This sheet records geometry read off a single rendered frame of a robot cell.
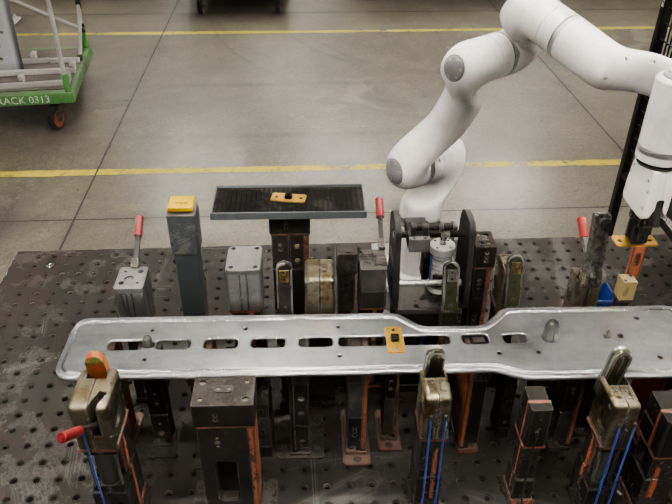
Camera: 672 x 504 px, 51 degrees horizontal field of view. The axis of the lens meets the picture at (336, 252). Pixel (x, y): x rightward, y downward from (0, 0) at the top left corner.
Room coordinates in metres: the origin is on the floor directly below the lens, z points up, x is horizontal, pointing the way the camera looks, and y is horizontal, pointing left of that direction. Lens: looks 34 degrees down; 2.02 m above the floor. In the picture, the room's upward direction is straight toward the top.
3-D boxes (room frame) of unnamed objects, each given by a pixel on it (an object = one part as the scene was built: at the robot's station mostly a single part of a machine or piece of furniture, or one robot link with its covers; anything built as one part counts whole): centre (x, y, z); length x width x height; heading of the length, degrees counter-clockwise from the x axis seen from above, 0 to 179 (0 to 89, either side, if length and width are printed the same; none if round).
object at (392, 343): (1.17, -0.13, 1.01); 0.08 x 0.04 x 0.01; 3
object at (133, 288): (1.31, 0.47, 0.88); 0.11 x 0.10 x 0.36; 2
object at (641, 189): (1.18, -0.59, 1.38); 0.10 x 0.07 x 0.11; 2
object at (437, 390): (0.99, -0.20, 0.87); 0.12 x 0.09 x 0.35; 2
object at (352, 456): (1.16, -0.05, 0.84); 0.17 x 0.06 x 0.29; 2
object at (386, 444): (1.18, -0.13, 0.84); 0.13 x 0.05 x 0.29; 2
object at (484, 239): (1.39, -0.35, 0.91); 0.07 x 0.05 x 0.42; 2
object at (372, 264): (1.36, -0.09, 0.89); 0.13 x 0.11 x 0.38; 2
